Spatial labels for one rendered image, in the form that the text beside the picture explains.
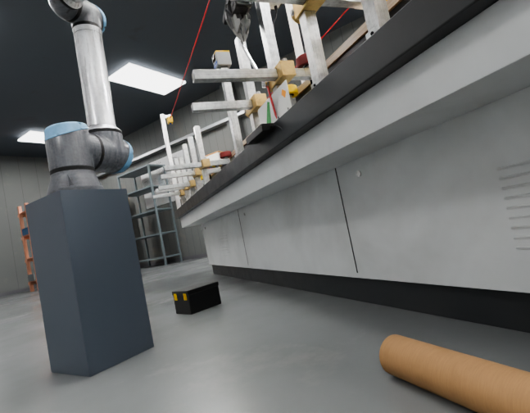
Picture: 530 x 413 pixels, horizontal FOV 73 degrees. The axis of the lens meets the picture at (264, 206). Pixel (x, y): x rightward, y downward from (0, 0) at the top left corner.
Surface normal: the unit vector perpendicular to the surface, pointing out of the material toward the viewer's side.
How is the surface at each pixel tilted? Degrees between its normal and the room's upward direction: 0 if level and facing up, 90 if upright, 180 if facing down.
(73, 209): 90
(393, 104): 90
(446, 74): 90
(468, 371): 41
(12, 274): 90
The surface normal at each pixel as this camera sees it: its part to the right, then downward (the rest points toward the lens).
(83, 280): 0.81, -0.20
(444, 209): -0.91, 0.16
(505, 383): -0.75, -0.63
